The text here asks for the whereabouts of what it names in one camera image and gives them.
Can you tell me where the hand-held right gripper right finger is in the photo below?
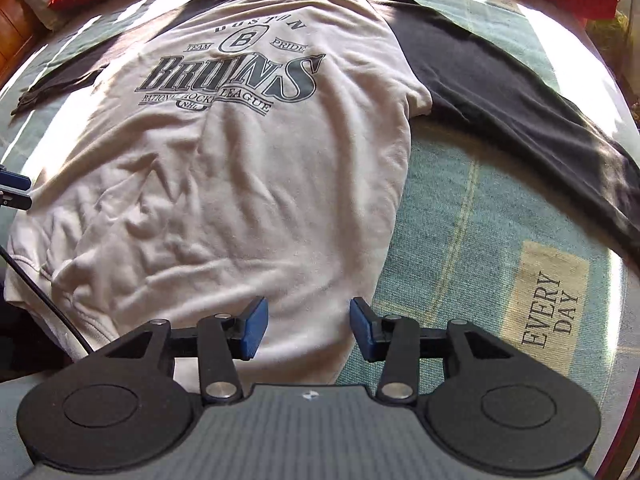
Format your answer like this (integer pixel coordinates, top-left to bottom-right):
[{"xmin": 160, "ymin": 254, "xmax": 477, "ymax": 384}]
[{"xmin": 349, "ymin": 296, "xmax": 521, "ymax": 403}]

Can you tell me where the black cable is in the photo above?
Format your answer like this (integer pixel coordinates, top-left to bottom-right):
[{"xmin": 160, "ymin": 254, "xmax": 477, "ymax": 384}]
[{"xmin": 0, "ymin": 242, "xmax": 98, "ymax": 358}]

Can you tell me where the pale green pillow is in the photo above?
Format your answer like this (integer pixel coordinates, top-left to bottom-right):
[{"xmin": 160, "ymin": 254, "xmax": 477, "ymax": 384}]
[{"xmin": 16, "ymin": 0, "xmax": 68, "ymax": 30}]

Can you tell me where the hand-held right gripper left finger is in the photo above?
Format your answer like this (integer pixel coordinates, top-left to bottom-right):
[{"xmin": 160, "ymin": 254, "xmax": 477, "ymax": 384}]
[{"xmin": 102, "ymin": 296, "xmax": 269, "ymax": 403}]

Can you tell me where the wooden headboard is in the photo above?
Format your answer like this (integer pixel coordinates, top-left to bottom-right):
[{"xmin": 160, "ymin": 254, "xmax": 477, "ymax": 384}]
[{"xmin": 0, "ymin": 0, "xmax": 51, "ymax": 91}]

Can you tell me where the teal plaid blanket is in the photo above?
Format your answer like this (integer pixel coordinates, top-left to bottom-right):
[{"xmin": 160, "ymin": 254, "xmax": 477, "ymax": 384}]
[{"xmin": 0, "ymin": 0, "xmax": 640, "ymax": 461}]

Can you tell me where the white sweatshirt with dark sleeves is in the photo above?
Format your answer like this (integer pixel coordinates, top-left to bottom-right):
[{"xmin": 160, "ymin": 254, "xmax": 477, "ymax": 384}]
[{"xmin": 2, "ymin": 0, "xmax": 640, "ymax": 391}]

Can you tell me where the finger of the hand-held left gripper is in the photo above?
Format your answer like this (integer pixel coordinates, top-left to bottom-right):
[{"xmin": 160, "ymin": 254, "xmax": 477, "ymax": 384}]
[{"xmin": 0, "ymin": 164, "xmax": 33, "ymax": 212}]

